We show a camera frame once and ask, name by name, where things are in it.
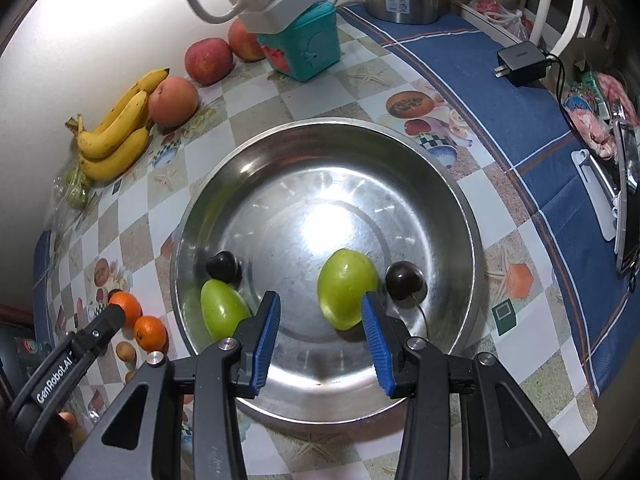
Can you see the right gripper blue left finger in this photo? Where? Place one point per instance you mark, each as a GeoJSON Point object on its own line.
{"type": "Point", "coordinates": [234, 368]}

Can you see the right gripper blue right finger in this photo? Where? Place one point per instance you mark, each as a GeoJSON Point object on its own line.
{"type": "Point", "coordinates": [411, 368]}

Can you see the small green fruit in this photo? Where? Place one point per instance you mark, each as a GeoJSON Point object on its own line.
{"type": "Point", "coordinates": [222, 309]}

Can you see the dark cherry with stem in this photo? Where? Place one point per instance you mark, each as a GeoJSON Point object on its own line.
{"type": "Point", "coordinates": [406, 286]}

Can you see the orange tangerine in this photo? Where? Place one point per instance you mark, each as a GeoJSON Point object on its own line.
{"type": "Point", "coordinates": [150, 333]}
{"type": "Point", "coordinates": [129, 304]}

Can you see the small tan longan fruit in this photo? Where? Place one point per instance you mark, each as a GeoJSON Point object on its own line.
{"type": "Point", "coordinates": [125, 352]}

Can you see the dark cherry front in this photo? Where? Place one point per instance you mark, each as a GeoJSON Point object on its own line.
{"type": "Point", "coordinates": [224, 267]}

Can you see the large green fruit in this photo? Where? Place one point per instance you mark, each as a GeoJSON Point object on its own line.
{"type": "Point", "coordinates": [343, 280]}

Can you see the orange tangerine back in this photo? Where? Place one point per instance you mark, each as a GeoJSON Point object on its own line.
{"type": "Point", "coordinates": [129, 304]}

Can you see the clear tray of green fruits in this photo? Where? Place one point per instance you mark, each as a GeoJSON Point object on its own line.
{"type": "Point", "coordinates": [71, 191]}

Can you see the clear plastic container with label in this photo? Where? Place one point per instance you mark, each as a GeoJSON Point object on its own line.
{"type": "Point", "coordinates": [30, 354]}

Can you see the large stainless steel basin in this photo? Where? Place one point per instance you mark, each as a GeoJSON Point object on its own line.
{"type": "Point", "coordinates": [318, 211]}

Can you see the yellow banana bunch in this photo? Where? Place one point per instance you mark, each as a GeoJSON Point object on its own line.
{"type": "Point", "coordinates": [108, 150]}

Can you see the white phone stand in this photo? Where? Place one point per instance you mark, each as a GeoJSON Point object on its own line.
{"type": "Point", "coordinates": [600, 191]}

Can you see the peach near bananas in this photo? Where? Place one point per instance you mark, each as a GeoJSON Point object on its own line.
{"type": "Point", "coordinates": [173, 102]}

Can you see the red apple middle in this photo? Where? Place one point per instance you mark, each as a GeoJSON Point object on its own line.
{"type": "Point", "coordinates": [208, 60]}

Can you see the pink snack bag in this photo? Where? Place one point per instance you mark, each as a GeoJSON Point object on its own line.
{"type": "Point", "coordinates": [588, 103]}

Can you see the red apple by box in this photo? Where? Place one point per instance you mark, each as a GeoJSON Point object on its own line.
{"type": "Point", "coordinates": [243, 43]}

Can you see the black power adapter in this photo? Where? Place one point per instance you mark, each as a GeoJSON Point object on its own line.
{"type": "Point", "coordinates": [521, 64]}

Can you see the blue striped cloth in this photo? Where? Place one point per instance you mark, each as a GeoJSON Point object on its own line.
{"type": "Point", "coordinates": [525, 134]}

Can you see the teal plastic box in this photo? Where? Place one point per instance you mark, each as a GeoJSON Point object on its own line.
{"type": "Point", "coordinates": [307, 46]}

